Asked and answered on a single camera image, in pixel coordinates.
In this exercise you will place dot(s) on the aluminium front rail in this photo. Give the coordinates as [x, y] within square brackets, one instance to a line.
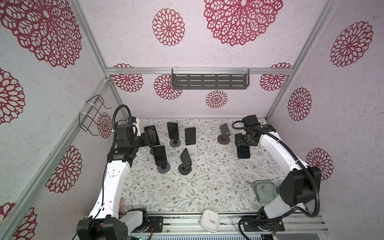
[187, 227]

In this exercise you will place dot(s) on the purple grey round stand front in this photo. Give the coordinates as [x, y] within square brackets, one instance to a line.
[163, 169]

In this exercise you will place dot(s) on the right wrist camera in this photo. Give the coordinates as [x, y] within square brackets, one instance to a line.
[250, 121]

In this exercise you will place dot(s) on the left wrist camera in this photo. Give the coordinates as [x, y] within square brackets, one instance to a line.
[136, 122]

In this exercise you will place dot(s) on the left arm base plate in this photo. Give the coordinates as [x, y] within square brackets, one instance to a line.
[154, 225]

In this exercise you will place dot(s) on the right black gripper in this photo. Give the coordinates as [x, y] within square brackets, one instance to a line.
[238, 140]

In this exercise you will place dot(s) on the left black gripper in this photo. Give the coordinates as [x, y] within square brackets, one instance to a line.
[151, 137]

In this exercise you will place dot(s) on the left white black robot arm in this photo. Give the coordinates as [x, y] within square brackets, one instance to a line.
[114, 180]

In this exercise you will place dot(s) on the wood base stand right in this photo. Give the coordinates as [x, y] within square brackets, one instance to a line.
[224, 137]

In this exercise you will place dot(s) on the white square clock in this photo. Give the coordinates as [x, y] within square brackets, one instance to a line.
[210, 221]

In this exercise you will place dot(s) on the dark grey wall shelf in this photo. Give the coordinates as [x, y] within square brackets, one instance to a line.
[210, 81]

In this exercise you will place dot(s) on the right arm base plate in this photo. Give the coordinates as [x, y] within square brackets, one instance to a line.
[262, 224]

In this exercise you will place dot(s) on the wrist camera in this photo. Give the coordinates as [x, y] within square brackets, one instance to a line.
[136, 122]
[250, 121]

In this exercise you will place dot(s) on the dark grey round stand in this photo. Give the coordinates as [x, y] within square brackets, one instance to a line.
[184, 169]

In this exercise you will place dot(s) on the black wire wall rack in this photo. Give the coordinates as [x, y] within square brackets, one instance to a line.
[89, 117]

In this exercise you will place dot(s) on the grey round stand back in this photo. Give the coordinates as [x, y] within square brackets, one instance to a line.
[174, 143]

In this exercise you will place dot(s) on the black phone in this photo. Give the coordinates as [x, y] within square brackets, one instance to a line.
[190, 136]
[173, 130]
[186, 158]
[160, 155]
[243, 152]
[152, 130]

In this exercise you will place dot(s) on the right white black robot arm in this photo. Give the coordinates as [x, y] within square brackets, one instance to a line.
[300, 190]

